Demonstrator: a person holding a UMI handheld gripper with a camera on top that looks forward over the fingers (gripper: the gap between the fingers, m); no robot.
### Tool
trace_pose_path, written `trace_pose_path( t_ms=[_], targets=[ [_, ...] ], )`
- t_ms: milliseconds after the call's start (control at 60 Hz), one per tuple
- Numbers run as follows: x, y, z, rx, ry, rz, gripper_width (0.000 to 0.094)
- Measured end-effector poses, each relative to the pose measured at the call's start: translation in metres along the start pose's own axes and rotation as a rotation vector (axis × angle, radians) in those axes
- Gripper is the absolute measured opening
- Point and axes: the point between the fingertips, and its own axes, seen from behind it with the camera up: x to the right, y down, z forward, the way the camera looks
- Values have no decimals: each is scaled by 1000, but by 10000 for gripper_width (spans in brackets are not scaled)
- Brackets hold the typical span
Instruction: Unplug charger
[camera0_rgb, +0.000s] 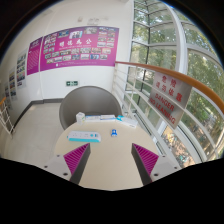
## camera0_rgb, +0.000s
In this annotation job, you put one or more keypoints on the white stair railing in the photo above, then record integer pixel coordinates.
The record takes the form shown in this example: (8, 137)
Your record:
(6, 118)

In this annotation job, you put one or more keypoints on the white photo notice board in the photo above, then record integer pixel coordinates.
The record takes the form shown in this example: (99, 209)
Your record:
(21, 69)
(12, 85)

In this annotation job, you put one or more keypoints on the green exit sign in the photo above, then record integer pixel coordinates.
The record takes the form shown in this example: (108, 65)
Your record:
(72, 83)

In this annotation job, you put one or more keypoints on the white and blue charger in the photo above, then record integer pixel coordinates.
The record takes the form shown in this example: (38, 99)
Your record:
(114, 132)

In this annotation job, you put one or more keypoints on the long white and blue box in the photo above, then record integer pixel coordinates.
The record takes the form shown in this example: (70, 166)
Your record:
(127, 121)

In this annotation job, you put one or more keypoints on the white-framed glass window wall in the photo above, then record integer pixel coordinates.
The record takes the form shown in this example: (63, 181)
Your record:
(150, 30)

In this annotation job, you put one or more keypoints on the large magenta photo poster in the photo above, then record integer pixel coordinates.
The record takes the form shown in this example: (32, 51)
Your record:
(80, 48)

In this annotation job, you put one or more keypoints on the white railing with orange handrail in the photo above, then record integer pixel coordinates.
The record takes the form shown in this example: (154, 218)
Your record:
(150, 67)

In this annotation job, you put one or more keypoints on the silver danger sign red lettering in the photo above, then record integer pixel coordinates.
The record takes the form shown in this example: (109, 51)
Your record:
(170, 96)

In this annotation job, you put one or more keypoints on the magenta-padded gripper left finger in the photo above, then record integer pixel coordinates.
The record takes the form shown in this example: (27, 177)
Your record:
(74, 160)

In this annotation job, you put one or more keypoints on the narrow magenta text poster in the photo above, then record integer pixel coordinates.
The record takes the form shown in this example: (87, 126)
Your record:
(34, 56)

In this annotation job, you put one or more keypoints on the grey round-backed chair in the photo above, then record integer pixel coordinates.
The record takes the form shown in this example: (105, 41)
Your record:
(90, 100)

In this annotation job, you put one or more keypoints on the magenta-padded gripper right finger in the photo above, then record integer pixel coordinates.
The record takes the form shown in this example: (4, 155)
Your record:
(149, 161)

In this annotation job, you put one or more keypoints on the small upright white box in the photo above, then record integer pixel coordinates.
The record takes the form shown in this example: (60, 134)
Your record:
(80, 118)

